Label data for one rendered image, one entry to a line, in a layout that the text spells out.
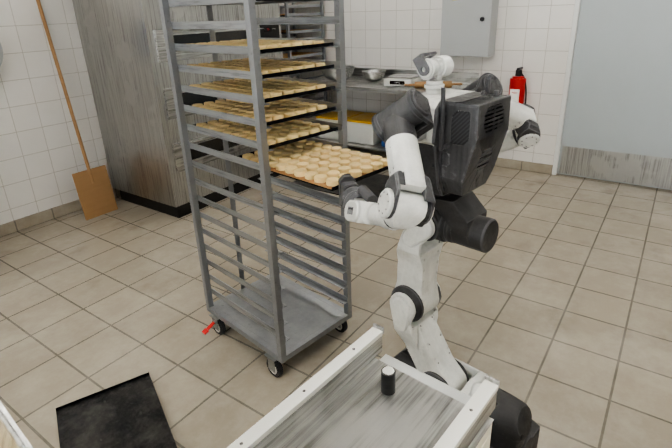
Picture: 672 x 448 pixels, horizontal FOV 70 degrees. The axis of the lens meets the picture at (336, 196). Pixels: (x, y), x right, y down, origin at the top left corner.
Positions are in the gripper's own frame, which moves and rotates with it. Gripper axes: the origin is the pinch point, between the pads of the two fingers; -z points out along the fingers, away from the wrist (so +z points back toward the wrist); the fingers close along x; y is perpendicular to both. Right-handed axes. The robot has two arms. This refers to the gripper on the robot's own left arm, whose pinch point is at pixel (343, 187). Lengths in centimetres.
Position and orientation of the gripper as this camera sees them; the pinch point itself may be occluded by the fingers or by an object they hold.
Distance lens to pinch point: 168.3
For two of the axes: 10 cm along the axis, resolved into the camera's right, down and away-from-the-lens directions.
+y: -9.6, 1.3, -2.4
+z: 2.7, 3.5, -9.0
